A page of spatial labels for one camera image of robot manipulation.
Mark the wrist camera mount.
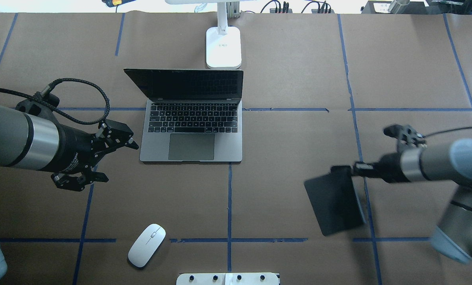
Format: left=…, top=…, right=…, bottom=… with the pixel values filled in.
left=383, top=124, right=427, bottom=153
left=15, top=92, right=60, bottom=121

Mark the black box with label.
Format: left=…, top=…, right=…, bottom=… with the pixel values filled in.
left=361, top=0, right=428, bottom=15

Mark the grey laptop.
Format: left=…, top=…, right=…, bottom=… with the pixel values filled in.
left=124, top=68, right=244, bottom=163

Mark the black cable hub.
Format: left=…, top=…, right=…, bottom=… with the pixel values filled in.
left=259, top=0, right=293, bottom=14
left=301, top=0, right=335, bottom=14

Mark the red yellow emergency stop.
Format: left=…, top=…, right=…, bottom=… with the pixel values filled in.
left=102, top=0, right=135, bottom=8

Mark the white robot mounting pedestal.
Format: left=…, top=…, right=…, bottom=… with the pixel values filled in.
left=176, top=272, right=281, bottom=285

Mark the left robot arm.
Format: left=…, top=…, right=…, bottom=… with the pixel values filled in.
left=0, top=105, right=139, bottom=192

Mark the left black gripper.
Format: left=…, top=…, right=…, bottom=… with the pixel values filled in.
left=51, top=121, right=139, bottom=192

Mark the silver metal cylinder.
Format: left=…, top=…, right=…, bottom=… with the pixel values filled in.
left=388, top=0, right=411, bottom=14

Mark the right black cable hub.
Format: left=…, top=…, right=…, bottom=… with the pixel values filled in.
left=301, top=0, right=335, bottom=14

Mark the white desk lamp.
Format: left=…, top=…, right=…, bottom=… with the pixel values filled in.
left=165, top=0, right=243, bottom=70

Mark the left braided camera cable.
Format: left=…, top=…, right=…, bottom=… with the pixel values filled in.
left=0, top=78, right=111, bottom=125

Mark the black mouse pad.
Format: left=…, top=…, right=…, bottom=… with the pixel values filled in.
left=304, top=165, right=366, bottom=237

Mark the right black camera cable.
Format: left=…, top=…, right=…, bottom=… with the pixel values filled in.
left=422, top=125, right=472, bottom=139

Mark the white computer mouse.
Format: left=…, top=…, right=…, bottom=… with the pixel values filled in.
left=128, top=224, right=167, bottom=268

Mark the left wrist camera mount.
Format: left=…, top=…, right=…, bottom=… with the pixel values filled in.
left=15, top=92, right=60, bottom=121

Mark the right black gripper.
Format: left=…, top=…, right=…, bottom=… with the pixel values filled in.
left=330, top=153, right=404, bottom=183

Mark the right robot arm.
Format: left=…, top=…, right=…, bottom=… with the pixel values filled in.
left=321, top=139, right=472, bottom=264

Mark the left black cable hub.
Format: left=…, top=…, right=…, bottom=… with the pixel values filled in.
left=259, top=0, right=293, bottom=14

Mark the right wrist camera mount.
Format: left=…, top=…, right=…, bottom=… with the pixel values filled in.
left=383, top=124, right=427, bottom=153

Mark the aluminium frame post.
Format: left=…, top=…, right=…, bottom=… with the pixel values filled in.
left=226, top=1, right=241, bottom=18

